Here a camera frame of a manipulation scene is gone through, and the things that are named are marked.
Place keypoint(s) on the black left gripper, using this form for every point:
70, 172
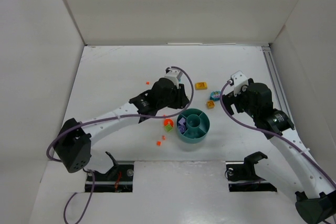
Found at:
180, 98

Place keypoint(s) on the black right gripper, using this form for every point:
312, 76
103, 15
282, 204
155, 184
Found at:
230, 100

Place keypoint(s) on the orange round dome lego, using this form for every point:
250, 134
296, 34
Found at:
168, 122

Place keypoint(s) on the lime green square lego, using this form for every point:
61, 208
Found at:
168, 128

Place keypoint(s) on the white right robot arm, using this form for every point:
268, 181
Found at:
312, 190

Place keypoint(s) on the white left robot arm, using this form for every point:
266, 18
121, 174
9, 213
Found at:
75, 139

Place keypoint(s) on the yellow curved lego brick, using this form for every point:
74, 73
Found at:
201, 86

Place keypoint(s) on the teal frog lotus lego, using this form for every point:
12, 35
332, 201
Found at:
215, 96

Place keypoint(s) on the teal round divided container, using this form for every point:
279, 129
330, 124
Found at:
197, 126

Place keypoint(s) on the yellow square lego brick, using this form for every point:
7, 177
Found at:
210, 104

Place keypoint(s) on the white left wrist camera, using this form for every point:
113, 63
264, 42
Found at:
173, 75

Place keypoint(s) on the aluminium rail at right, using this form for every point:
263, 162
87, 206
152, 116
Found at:
278, 89

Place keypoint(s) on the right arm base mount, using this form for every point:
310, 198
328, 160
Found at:
242, 177

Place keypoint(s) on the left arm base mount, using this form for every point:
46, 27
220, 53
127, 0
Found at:
107, 175

